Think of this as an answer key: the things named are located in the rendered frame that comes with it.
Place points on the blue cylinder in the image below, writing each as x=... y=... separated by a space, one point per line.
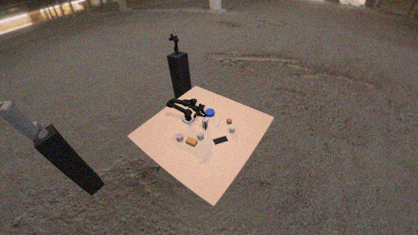
x=209 y=112

